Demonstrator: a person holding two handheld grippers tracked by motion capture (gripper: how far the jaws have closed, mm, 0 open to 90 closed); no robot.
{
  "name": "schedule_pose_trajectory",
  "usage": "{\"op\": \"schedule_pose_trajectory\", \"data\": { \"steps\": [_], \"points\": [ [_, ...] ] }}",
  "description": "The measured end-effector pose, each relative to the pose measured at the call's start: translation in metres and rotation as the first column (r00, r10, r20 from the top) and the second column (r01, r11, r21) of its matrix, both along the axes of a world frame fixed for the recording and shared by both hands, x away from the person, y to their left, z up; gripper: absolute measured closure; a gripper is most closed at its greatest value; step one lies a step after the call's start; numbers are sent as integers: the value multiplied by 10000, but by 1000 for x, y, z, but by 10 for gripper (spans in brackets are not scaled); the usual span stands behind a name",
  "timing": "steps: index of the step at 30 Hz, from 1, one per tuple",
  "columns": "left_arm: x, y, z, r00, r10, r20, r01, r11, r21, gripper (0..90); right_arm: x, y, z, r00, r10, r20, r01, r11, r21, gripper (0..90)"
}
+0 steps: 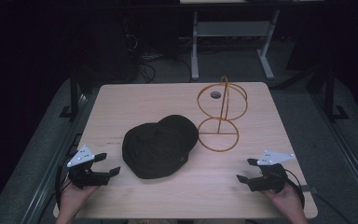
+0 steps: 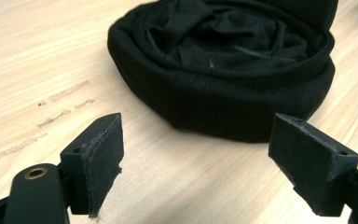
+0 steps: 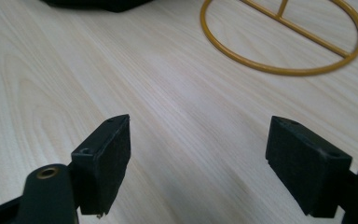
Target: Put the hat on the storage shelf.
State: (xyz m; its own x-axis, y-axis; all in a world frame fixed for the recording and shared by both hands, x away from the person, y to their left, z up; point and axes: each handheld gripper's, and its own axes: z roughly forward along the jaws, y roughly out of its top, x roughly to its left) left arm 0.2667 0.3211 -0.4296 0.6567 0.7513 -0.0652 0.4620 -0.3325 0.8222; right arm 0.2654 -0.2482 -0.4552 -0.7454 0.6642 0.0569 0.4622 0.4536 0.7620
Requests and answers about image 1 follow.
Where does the black cap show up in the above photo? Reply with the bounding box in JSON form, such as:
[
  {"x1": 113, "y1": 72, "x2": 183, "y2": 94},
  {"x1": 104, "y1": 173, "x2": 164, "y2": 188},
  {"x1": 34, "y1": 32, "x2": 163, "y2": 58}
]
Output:
[{"x1": 121, "y1": 114, "x2": 200, "y2": 180}]

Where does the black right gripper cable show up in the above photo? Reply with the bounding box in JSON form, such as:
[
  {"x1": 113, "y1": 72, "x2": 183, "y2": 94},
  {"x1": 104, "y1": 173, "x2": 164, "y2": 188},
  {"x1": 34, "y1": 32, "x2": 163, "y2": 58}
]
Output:
[{"x1": 283, "y1": 168, "x2": 306, "y2": 208}]

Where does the person's right hand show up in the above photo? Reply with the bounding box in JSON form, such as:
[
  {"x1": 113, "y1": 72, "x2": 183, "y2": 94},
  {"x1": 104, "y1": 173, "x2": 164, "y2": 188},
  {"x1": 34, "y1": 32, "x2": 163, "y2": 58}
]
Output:
[{"x1": 260, "y1": 183, "x2": 306, "y2": 216}]

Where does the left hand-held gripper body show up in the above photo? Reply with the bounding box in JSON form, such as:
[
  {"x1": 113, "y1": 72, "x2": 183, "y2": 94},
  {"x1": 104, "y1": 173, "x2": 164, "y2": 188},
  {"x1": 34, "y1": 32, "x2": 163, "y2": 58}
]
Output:
[{"x1": 66, "y1": 144, "x2": 111, "y2": 189}]

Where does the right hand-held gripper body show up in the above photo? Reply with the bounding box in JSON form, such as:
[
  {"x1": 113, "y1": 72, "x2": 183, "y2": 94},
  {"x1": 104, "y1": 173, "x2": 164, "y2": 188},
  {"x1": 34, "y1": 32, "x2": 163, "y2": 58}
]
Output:
[{"x1": 246, "y1": 150, "x2": 296, "y2": 194}]

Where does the tangle of floor cables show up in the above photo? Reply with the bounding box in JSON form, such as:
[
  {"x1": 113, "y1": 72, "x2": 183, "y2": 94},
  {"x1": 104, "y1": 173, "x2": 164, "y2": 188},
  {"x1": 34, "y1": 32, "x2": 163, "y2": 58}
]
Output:
[{"x1": 124, "y1": 34, "x2": 194, "y2": 84}]

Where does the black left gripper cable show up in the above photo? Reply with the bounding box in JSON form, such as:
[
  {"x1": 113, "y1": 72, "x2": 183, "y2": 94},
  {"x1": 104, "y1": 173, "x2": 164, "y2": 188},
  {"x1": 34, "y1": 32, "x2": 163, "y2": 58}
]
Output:
[{"x1": 54, "y1": 153, "x2": 76, "y2": 208}]

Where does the black cable on floor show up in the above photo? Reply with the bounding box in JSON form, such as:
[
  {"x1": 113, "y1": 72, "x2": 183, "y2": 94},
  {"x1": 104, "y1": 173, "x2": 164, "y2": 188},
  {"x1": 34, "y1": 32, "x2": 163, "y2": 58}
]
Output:
[{"x1": 310, "y1": 192, "x2": 352, "y2": 224}]

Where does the white metal desk frame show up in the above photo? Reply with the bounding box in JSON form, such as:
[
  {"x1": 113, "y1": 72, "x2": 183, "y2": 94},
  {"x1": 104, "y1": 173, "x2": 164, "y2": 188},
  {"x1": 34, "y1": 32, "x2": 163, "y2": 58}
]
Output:
[{"x1": 190, "y1": 9, "x2": 281, "y2": 81}]

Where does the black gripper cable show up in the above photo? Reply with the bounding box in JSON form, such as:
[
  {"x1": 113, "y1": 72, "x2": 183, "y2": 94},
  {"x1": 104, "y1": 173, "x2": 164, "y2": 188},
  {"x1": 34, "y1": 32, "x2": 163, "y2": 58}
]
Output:
[
  {"x1": 283, "y1": 168, "x2": 306, "y2": 208},
  {"x1": 54, "y1": 153, "x2": 76, "y2": 208}
]

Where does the black metal stand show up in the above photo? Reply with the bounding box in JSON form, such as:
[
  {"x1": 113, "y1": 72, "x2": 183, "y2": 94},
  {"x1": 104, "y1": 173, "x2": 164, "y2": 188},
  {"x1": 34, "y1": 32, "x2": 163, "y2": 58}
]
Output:
[
  {"x1": 321, "y1": 59, "x2": 350, "y2": 123},
  {"x1": 59, "y1": 60, "x2": 83, "y2": 122}
]

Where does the person's left hand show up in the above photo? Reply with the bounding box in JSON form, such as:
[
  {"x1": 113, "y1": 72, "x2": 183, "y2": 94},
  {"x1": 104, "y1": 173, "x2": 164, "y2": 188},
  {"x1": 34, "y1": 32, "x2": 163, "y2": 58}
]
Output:
[{"x1": 58, "y1": 183, "x2": 101, "y2": 219}]

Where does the gold wire hat stand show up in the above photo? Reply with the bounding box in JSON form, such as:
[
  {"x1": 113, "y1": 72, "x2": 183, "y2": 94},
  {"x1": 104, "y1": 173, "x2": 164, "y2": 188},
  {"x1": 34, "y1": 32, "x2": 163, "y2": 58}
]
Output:
[{"x1": 196, "y1": 75, "x2": 249, "y2": 153}]

